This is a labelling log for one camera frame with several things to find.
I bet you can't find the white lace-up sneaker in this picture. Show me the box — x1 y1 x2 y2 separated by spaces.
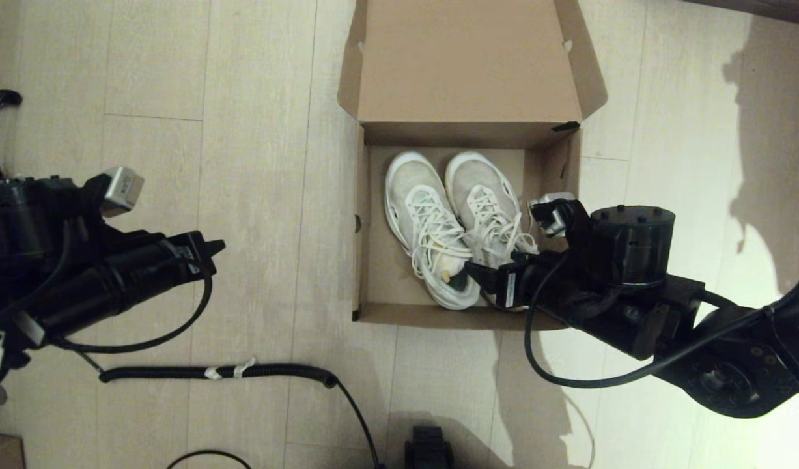
384 151 482 311
445 151 540 307

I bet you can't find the brown cardboard shoe box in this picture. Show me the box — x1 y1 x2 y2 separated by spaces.
337 0 609 331

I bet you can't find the black silver robot base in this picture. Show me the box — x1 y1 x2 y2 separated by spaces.
404 427 453 469

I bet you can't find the small brown cardboard box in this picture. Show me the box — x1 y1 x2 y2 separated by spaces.
0 430 26 469

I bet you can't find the dark wooden furniture edge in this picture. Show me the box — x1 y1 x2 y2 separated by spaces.
682 0 799 27

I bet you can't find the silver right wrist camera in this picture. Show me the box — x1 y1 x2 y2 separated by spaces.
528 192 577 237

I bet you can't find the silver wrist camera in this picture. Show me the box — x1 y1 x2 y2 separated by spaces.
87 166 146 219
528 192 577 237

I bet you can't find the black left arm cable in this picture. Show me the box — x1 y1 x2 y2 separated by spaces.
48 221 215 356

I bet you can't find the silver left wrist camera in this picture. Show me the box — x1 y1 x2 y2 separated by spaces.
87 166 146 219

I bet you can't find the black corrugated cable conduit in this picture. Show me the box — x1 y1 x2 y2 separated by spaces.
100 362 382 469

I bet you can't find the thin black floor cable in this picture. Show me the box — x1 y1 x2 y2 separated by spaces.
167 449 253 469

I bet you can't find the black power cable with plug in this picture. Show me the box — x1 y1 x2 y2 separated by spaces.
0 90 23 180

